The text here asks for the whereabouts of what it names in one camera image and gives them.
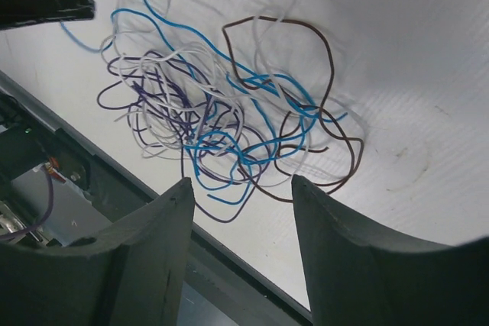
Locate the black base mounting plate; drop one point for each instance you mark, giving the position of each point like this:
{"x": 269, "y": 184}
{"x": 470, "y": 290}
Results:
{"x": 27, "y": 142}

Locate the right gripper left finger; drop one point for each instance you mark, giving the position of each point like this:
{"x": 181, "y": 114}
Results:
{"x": 130, "y": 273}

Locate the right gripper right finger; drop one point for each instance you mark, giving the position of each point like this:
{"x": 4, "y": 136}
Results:
{"x": 360, "y": 272}

